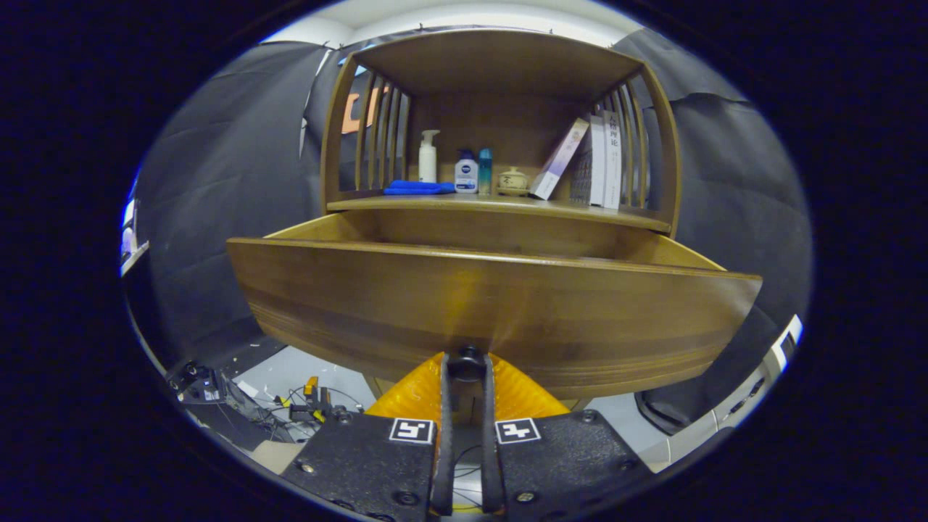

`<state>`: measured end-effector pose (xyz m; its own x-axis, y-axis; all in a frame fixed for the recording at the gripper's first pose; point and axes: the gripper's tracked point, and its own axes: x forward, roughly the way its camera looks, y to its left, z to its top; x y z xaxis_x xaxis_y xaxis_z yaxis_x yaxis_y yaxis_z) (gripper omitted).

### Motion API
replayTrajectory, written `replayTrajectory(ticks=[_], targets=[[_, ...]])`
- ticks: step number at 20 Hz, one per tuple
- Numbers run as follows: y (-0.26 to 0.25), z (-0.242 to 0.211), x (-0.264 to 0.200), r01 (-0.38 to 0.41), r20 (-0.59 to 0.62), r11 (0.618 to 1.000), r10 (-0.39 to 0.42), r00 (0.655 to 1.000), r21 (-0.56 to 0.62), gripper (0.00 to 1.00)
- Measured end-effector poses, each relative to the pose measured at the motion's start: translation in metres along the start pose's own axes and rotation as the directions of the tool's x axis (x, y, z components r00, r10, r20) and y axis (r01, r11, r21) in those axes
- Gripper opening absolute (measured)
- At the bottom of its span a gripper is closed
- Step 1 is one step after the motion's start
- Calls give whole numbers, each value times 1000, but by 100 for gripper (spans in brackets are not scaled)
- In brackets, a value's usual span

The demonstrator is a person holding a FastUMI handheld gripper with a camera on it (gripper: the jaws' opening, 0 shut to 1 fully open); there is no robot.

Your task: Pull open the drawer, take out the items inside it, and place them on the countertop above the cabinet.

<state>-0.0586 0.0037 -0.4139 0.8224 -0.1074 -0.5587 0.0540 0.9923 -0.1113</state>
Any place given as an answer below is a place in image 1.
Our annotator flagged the wooden drawer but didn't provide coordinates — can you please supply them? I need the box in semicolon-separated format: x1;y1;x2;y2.
227;209;763;401

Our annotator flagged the white lotion bottle blue cap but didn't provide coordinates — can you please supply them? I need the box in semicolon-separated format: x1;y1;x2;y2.
455;149;479;194

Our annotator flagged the wooden cabinet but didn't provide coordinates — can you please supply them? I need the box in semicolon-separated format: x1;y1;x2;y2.
319;29;684;414

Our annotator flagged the purple white book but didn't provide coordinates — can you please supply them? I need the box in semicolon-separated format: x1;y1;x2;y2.
529;118;590;201

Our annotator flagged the yellow black clamp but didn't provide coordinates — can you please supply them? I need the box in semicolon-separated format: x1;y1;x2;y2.
275;376;356;425

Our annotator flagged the patterned cover book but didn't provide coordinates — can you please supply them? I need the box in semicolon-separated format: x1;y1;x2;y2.
569;115;607;207

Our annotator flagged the ceramic lidded tea cup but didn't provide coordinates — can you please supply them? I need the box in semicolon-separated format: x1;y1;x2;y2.
497;166;531;197

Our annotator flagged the cardboard piece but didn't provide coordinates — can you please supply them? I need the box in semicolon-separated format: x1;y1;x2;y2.
250;439;305;476

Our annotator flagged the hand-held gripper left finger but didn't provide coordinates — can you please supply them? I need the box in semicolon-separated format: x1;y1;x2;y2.
279;352;465;521

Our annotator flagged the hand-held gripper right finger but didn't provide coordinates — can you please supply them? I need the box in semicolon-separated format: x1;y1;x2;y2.
478;353;653;521

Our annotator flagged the black floor equipment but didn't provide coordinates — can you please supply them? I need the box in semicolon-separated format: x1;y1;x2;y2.
167;359;291;450

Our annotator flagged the folded blue cloth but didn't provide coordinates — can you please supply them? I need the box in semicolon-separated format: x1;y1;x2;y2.
383;180;456;196

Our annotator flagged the white pump bottle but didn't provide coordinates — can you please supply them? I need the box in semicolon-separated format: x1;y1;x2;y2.
418;130;441;183

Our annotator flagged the white device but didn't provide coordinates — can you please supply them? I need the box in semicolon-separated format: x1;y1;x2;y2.
714;313;804;436

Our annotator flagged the wooden countertop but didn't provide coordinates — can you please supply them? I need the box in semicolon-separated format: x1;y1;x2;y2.
326;190;674;234

